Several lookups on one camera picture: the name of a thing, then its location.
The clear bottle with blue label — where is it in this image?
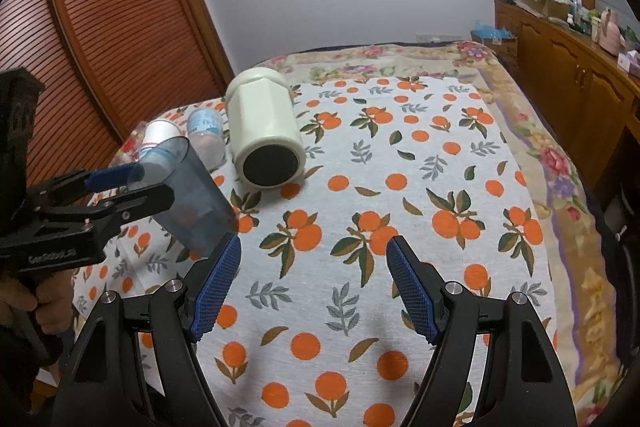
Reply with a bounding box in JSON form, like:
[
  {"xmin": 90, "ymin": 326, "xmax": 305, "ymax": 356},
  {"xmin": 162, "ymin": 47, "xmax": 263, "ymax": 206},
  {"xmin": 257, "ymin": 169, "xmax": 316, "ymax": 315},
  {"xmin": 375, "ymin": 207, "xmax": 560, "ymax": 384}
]
[{"xmin": 187, "ymin": 109, "xmax": 227, "ymax": 170}]

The blue plastic bag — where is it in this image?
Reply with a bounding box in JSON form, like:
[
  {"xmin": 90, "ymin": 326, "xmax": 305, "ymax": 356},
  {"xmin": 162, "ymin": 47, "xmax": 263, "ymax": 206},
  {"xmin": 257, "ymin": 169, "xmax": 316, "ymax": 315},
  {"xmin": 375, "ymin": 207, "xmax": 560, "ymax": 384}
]
[{"xmin": 471, "ymin": 19, "xmax": 517, "ymax": 46}]

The transparent blue-grey cup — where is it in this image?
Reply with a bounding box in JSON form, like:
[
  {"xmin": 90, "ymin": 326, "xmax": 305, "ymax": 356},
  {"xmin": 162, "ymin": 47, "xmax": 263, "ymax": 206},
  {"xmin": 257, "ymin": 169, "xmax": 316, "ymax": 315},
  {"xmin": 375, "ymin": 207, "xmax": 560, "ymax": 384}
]
[{"xmin": 127, "ymin": 137, "xmax": 239, "ymax": 258}]

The pink bag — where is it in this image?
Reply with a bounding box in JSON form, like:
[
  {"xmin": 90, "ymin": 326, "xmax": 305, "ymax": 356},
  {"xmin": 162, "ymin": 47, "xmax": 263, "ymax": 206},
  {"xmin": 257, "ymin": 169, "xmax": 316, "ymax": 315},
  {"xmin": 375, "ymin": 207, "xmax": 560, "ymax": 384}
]
[{"xmin": 599, "ymin": 7, "xmax": 627, "ymax": 56}]

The wooden louvered wardrobe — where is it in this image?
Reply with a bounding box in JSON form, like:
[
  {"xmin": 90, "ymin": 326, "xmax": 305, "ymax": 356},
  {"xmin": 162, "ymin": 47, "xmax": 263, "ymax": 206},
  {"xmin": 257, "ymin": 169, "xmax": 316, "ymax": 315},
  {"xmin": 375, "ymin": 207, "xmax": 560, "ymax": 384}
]
[{"xmin": 0, "ymin": 0, "xmax": 236, "ymax": 188}]

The white lidded jar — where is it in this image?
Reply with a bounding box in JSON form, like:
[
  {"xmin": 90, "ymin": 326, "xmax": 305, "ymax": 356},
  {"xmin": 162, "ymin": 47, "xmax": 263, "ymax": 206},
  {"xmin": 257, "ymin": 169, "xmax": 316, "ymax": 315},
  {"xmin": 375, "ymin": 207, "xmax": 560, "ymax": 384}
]
[{"xmin": 140, "ymin": 119, "xmax": 184, "ymax": 158}]

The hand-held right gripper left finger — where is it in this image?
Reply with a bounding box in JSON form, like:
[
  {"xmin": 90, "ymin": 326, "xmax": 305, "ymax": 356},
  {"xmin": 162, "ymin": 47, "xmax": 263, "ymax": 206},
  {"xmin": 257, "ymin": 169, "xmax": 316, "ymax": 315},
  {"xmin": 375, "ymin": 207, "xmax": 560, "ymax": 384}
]
[{"xmin": 52, "ymin": 234, "xmax": 243, "ymax": 427}]

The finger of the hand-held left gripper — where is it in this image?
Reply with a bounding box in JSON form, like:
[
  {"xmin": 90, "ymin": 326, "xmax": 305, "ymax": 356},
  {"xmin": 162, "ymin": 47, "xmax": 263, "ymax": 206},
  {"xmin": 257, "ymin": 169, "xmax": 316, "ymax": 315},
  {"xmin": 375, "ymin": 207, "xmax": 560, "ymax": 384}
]
[
  {"xmin": 22, "ymin": 163, "xmax": 148, "ymax": 214},
  {"xmin": 47, "ymin": 183, "xmax": 176, "ymax": 233}
]

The cream faceted cup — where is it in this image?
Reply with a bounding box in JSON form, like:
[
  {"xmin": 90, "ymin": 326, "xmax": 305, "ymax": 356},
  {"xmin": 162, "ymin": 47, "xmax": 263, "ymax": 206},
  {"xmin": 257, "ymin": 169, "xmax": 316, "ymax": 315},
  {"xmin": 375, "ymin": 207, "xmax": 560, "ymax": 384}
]
[{"xmin": 225, "ymin": 68, "xmax": 307, "ymax": 188}]

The person's left hand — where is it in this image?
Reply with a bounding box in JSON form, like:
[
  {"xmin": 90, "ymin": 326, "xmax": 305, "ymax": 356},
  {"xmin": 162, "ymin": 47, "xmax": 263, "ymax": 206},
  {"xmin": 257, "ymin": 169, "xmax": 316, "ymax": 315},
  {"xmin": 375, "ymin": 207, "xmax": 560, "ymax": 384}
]
[{"xmin": 0, "ymin": 268, "xmax": 77, "ymax": 337}]

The group of small bottles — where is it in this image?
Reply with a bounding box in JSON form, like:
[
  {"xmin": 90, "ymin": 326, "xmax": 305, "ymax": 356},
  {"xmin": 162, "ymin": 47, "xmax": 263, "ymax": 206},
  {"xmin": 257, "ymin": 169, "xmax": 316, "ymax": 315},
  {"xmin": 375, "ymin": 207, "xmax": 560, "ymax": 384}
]
[{"xmin": 566, "ymin": 0, "xmax": 602, "ymax": 38}]

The floral blanket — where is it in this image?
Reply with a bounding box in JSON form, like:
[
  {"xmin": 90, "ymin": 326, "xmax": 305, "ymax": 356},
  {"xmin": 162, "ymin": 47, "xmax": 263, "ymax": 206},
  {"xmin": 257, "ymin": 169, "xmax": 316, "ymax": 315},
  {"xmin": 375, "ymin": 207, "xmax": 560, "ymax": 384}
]
[{"xmin": 120, "ymin": 42, "xmax": 627, "ymax": 427}]

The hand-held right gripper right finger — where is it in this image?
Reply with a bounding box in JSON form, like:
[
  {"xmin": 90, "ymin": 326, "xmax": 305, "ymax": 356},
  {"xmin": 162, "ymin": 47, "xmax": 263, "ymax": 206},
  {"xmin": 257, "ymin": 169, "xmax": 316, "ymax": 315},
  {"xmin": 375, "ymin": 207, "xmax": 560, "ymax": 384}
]
[{"xmin": 386, "ymin": 234, "xmax": 576, "ymax": 427}]

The wooden sideboard cabinet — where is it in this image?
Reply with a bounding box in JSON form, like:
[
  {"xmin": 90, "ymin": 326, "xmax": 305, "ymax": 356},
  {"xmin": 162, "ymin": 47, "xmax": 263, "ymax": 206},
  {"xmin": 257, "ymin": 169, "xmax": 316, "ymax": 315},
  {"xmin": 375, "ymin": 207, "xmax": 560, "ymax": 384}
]
[{"xmin": 494, "ymin": 0, "xmax": 640, "ymax": 208}]

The orange fruit print cloth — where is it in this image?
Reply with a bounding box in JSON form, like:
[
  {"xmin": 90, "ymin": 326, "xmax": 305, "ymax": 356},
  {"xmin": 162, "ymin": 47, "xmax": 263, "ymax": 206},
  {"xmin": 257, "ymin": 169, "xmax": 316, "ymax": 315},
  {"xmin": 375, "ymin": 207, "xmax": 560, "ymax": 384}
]
[{"xmin": 74, "ymin": 77, "xmax": 557, "ymax": 427}]

